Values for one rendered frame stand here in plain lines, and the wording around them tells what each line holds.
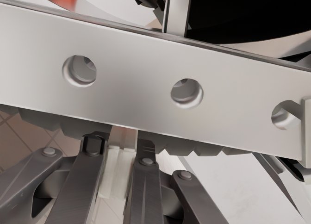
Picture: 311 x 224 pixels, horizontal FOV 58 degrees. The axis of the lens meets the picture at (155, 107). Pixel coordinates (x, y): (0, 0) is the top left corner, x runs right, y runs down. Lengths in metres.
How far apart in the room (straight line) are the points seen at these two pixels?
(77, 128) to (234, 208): 4.82
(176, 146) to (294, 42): 0.11
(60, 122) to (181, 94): 0.10
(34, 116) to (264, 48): 0.17
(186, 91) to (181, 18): 0.07
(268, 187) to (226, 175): 0.73
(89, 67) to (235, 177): 4.55
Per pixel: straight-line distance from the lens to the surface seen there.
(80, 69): 0.16
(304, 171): 0.36
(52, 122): 0.22
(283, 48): 0.22
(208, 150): 0.22
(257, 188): 4.90
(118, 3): 3.81
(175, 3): 0.22
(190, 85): 0.16
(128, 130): 0.16
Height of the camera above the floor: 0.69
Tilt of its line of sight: 8 degrees down
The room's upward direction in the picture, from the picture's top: 58 degrees clockwise
